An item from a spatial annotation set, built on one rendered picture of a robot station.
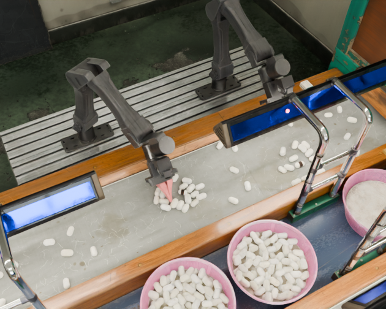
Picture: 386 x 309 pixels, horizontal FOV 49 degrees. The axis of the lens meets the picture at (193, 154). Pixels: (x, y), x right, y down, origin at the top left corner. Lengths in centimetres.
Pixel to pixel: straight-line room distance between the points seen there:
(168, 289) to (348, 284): 52
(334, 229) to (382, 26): 75
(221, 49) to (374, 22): 57
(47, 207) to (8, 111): 190
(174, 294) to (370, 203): 72
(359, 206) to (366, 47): 64
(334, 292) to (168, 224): 53
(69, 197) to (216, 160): 64
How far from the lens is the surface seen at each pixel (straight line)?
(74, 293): 130
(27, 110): 290
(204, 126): 159
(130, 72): 301
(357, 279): 136
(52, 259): 139
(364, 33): 181
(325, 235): 150
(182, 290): 129
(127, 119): 133
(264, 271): 135
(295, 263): 136
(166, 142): 130
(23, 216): 107
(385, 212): 109
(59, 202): 107
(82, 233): 140
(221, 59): 173
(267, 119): 121
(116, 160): 151
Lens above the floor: 195
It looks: 52 degrees down
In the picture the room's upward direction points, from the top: 1 degrees clockwise
